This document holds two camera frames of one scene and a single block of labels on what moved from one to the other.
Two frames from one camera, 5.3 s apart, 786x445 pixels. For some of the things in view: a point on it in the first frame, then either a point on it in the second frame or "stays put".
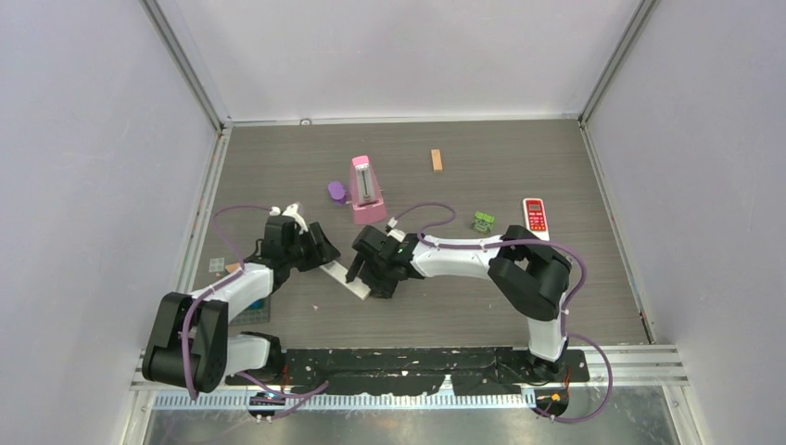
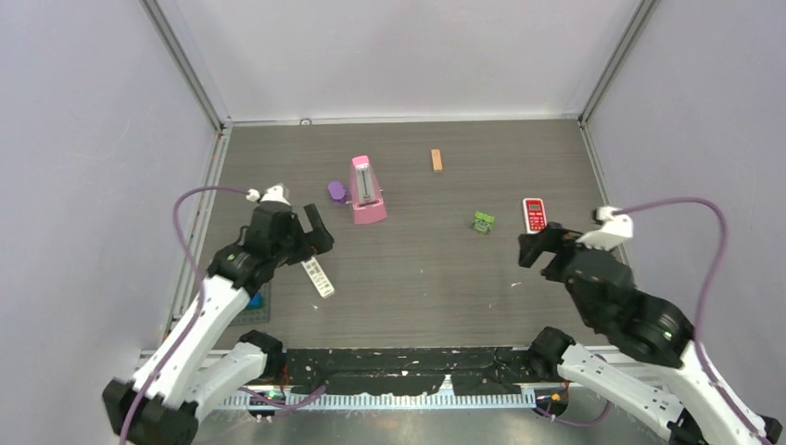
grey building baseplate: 256,312 stays put
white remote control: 337,273 → 322,283
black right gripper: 384,287 → 529,246
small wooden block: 437,159 stays put
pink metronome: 368,206 stays put
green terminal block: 483,222 stays put
